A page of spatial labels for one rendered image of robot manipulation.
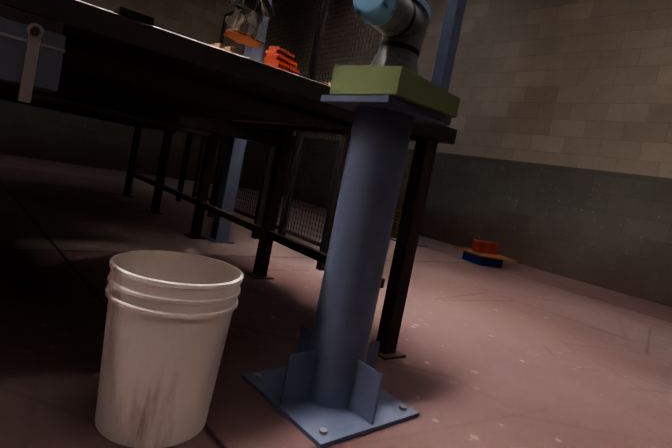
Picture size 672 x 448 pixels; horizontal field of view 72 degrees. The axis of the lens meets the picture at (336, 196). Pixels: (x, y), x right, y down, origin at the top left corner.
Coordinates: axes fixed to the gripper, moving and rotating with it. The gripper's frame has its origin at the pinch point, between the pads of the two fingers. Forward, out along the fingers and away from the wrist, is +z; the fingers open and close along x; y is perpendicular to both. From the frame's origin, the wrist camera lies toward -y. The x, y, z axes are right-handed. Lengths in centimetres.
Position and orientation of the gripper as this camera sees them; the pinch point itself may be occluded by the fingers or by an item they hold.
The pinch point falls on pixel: (244, 37)
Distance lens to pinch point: 167.8
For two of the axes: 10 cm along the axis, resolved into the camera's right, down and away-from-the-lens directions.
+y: -4.9, -0.8, -8.7
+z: -2.3, 9.7, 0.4
